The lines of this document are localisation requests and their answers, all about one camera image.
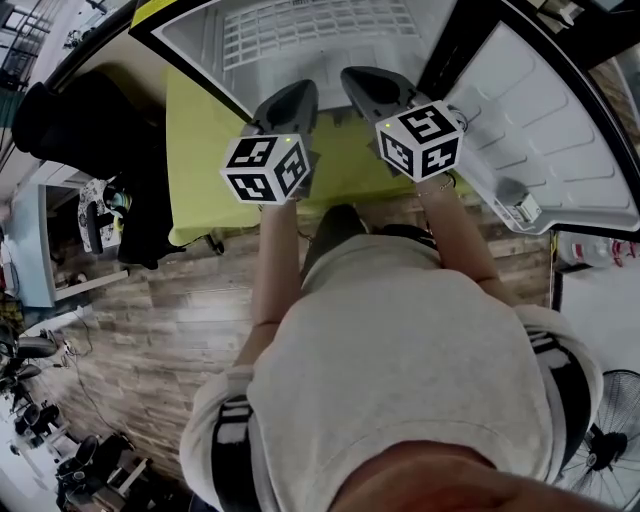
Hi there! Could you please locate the black mesh office chair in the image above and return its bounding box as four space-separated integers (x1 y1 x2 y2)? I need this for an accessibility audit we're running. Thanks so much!
10 69 170 182

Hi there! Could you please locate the beige desk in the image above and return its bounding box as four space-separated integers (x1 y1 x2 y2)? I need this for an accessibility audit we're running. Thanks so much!
64 29 169 96

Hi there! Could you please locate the clear water jug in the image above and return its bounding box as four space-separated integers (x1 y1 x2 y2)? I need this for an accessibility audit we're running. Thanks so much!
555 232 640 271

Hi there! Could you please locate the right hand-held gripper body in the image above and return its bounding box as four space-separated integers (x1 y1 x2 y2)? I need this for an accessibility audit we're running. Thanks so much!
367 99 466 184

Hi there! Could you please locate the green tablecloth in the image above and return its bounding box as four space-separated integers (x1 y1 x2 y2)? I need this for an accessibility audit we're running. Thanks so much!
164 64 474 246

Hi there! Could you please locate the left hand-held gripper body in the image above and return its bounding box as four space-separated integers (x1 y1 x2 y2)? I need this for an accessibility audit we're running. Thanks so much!
218 130 322 207

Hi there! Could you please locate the black jacket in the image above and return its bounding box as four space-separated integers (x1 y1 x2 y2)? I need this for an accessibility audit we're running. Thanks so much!
117 169 187 271

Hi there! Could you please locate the white desk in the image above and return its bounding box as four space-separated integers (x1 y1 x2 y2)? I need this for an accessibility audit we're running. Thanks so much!
8 159 130 309

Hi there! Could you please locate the patterned white chair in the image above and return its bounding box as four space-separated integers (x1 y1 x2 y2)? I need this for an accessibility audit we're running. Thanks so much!
77 177 135 255

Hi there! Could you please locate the person's left leg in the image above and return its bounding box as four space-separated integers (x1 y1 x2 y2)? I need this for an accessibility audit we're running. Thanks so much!
299 203 370 281

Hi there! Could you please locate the person's right forearm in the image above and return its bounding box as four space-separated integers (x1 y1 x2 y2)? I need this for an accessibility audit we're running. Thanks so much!
413 172 504 291

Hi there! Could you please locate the person's left forearm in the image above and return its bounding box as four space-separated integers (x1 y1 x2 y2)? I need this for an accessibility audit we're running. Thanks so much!
248 198 302 329

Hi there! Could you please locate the person's grey shirt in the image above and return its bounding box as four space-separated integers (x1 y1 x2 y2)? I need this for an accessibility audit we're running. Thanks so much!
178 232 605 512

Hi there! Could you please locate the person's right leg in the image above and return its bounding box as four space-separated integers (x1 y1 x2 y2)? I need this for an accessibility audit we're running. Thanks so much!
382 223 435 247

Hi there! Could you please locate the person's leg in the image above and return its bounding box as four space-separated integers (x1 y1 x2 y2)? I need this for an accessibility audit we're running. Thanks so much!
382 223 435 247
299 203 370 281

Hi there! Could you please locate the white plastic rack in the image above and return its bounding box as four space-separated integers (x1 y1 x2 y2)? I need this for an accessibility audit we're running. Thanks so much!
222 0 420 72

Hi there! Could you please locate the thin gold bracelet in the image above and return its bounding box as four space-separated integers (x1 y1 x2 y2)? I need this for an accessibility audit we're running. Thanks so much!
416 178 455 198

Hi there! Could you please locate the black floor fan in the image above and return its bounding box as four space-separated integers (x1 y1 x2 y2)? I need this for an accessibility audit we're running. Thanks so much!
552 368 640 507

